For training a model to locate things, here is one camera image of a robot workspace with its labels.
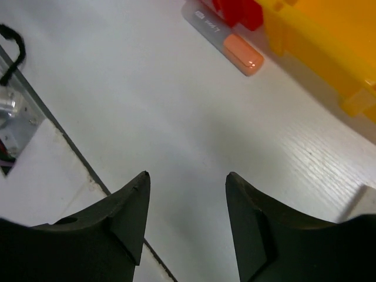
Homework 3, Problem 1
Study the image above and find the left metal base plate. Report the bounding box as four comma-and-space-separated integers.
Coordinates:
0, 43, 48, 177

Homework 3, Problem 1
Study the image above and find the red plastic bin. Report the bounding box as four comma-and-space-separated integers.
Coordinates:
202, 0, 263, 31

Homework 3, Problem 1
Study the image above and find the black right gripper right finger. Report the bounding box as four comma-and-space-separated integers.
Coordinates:
226, 173, 375, 281

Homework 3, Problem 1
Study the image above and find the yellow plastic bin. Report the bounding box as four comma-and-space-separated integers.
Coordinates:
258, 0, 375, 121

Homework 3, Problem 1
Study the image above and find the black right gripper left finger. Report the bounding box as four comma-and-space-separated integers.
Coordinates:
1, 172, 150, 281

